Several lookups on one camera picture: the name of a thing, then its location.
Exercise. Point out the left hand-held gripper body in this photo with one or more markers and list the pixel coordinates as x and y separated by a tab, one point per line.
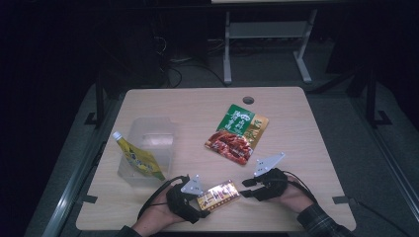
179	202

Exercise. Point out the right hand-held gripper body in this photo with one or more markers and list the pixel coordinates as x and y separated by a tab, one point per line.
273	184

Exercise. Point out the small yellow and red box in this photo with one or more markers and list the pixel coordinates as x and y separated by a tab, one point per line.
219	196

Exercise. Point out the yellow spout pouch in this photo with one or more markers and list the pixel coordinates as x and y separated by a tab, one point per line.
140	159

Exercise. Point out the clear plastic container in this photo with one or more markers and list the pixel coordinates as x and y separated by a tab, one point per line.
158	138

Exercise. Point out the person's right hand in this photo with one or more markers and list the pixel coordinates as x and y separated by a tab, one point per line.
296	197

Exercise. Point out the person's left hand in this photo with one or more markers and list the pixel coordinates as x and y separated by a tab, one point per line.
154	217

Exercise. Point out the green and red snack packet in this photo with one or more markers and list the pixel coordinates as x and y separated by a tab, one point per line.
237	135

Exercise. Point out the black metal stand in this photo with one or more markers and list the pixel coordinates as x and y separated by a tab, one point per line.
99	98
371	98

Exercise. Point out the black table edge bracket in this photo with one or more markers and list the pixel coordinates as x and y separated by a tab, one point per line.
342	199
87	198

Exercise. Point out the aluminium rail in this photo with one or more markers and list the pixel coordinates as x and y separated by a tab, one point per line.
388	154
69	184

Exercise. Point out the white metal table frame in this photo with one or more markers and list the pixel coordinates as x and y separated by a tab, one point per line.
263	29

